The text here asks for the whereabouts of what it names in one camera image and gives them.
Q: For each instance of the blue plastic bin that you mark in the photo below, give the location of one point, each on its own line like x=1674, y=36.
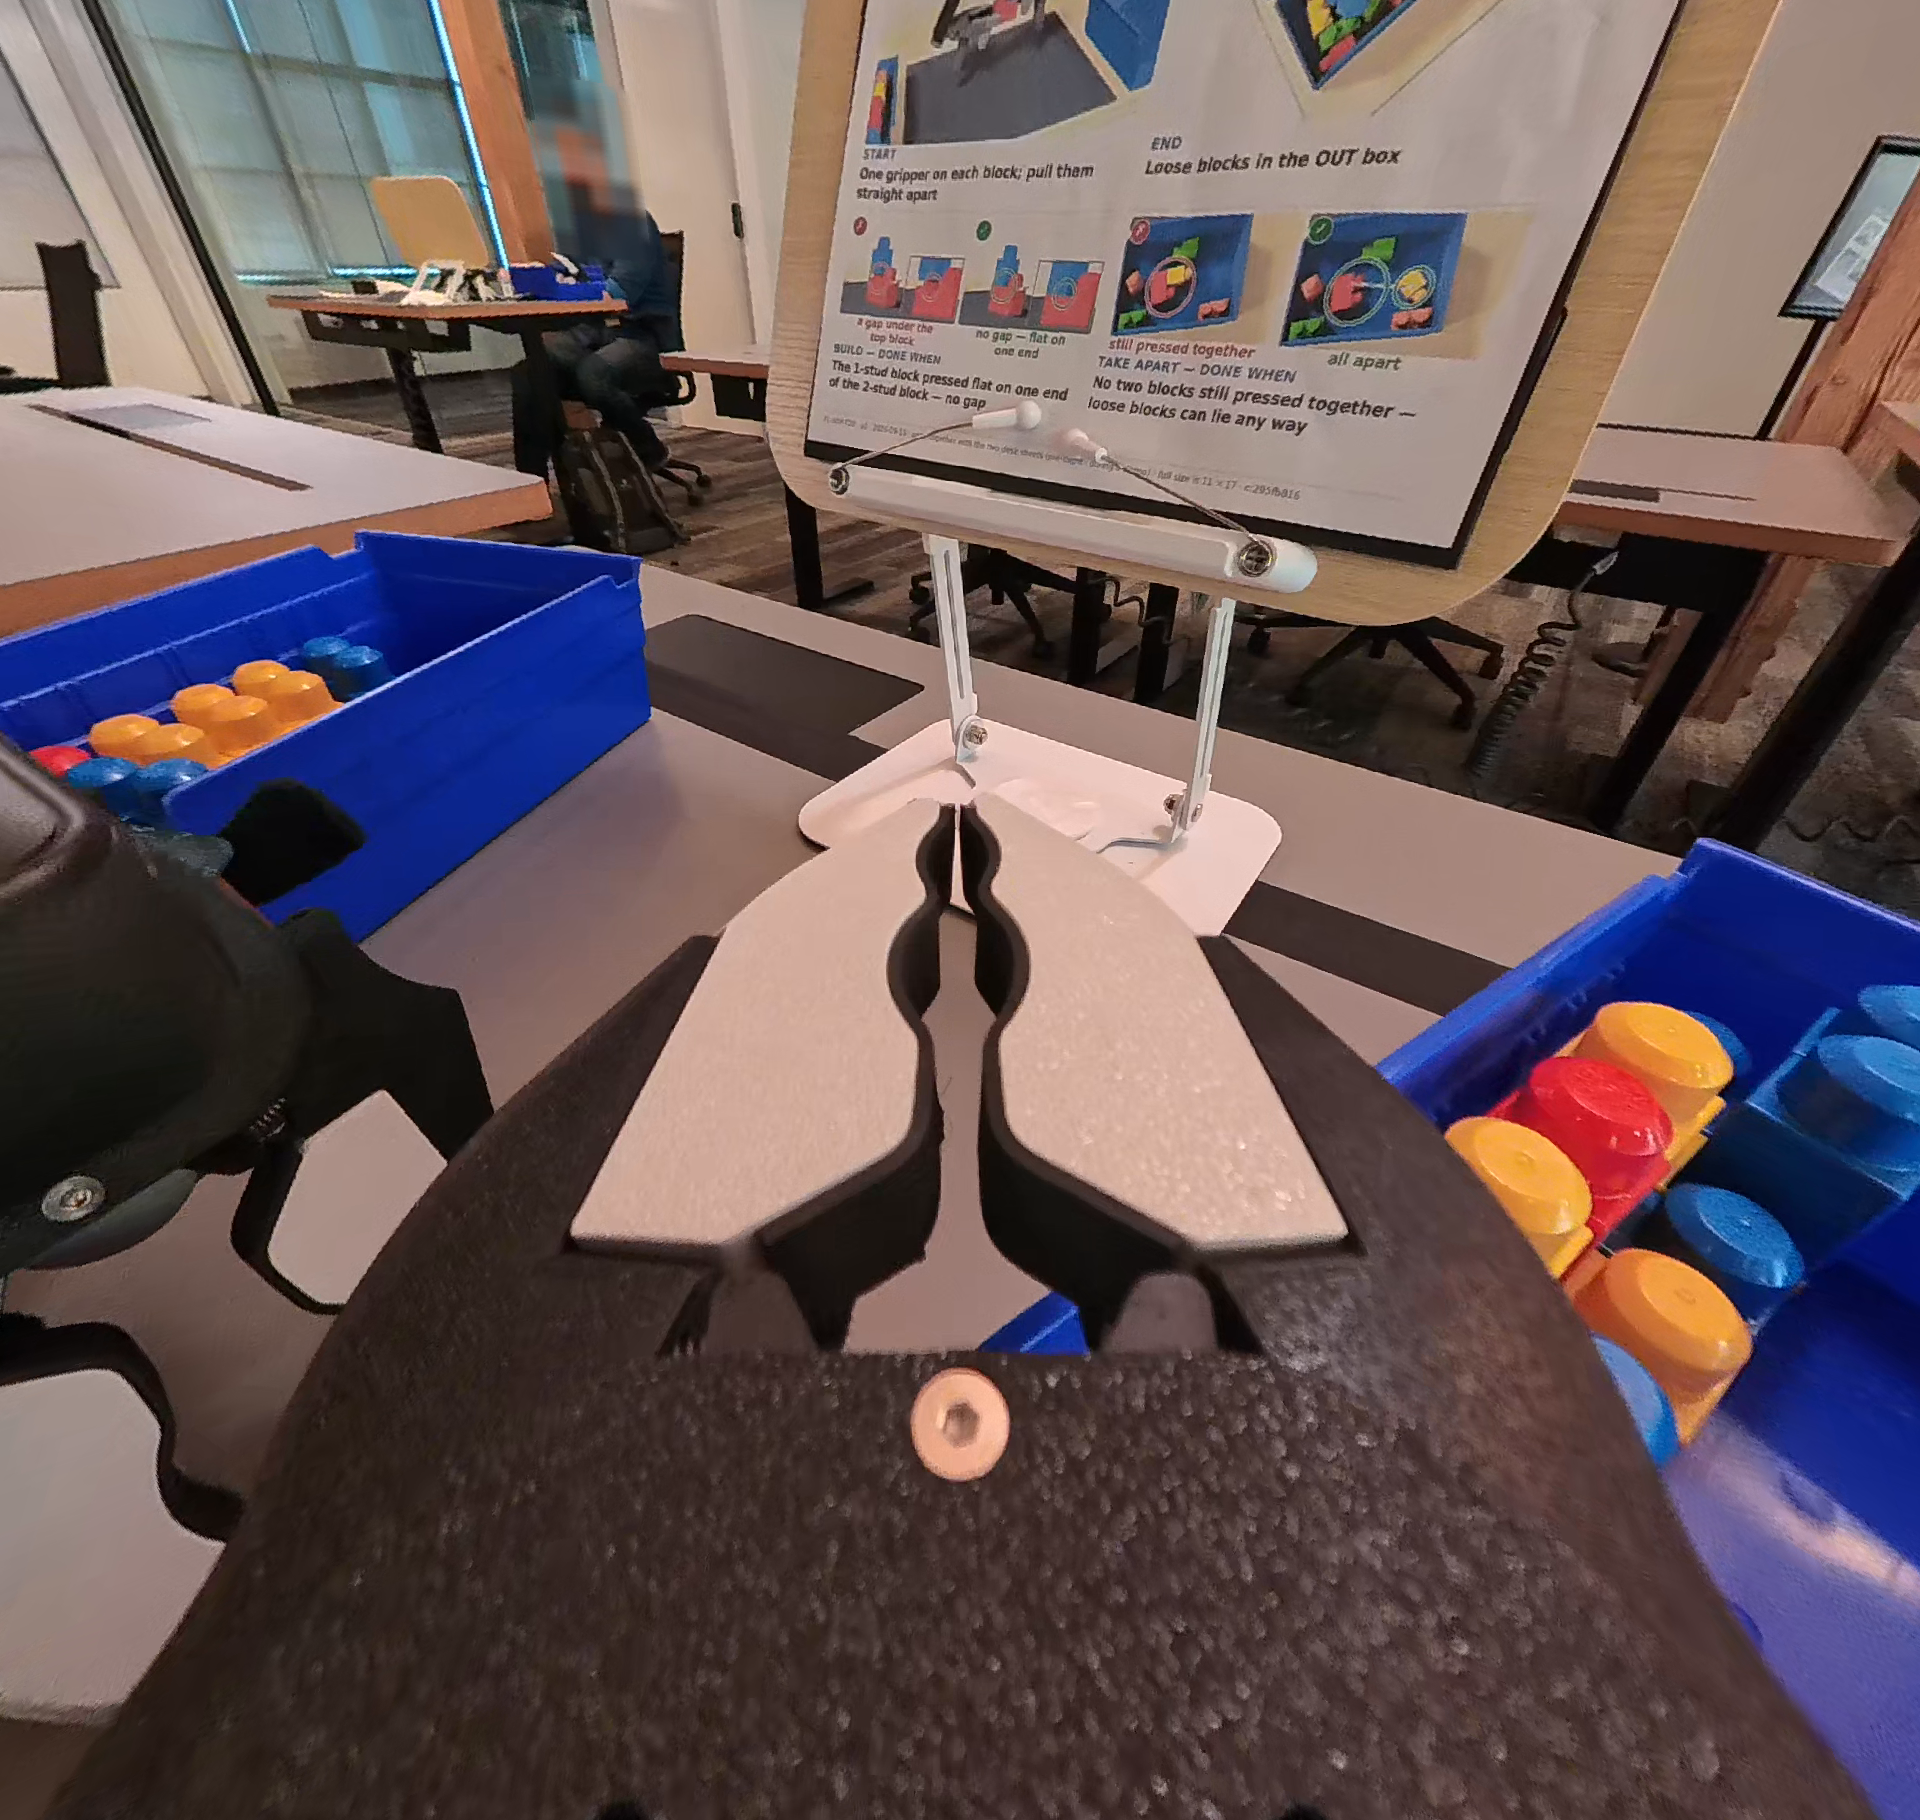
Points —
x=562, y=289
x=1575, y=981
x=451, y=785

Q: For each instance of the dark backpack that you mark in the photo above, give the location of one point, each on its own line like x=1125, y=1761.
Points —
x=615, y=493

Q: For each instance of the black office chair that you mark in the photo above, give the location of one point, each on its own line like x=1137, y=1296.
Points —
x=1351, y=643

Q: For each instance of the black framed display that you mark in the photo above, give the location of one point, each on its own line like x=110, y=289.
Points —
x=1860, y=232

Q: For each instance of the printed instruction sheet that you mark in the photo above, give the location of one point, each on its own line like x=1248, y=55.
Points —
x=1200, y=276

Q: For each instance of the white stand with wooden board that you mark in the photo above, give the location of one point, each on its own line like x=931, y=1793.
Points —
x=1650, y=200

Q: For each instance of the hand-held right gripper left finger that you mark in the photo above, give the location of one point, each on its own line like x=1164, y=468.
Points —
x=780, y=1070

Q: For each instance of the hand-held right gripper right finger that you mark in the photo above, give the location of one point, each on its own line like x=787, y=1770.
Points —
x=1141, y=1070

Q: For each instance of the heap of joined coloured blocks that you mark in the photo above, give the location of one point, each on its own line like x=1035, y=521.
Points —
x=225, y=727

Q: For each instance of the wooden document stand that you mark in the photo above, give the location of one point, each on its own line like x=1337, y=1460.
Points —
x=429, y=215

